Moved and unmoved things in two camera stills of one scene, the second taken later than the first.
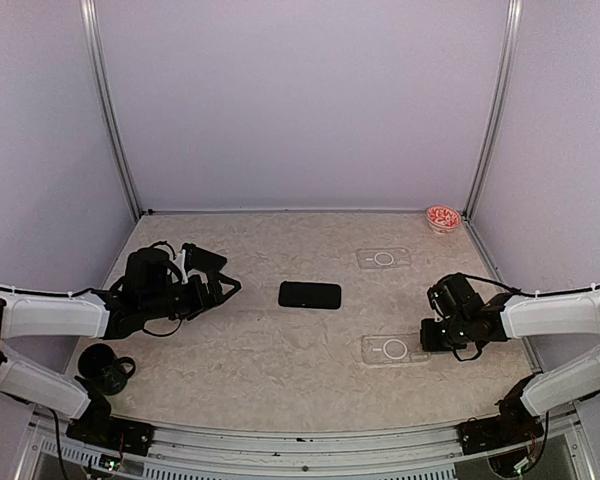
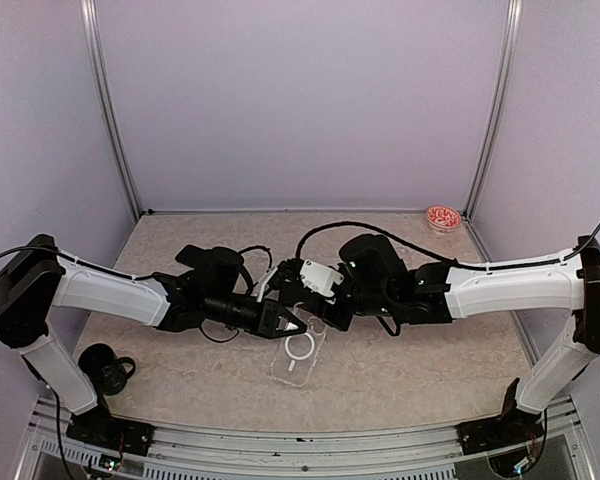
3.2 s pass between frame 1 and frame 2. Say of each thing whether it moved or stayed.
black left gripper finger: moved
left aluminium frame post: stayed
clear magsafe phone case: moved
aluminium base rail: stayed
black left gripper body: moved
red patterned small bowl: stayed
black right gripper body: moved
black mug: stayed
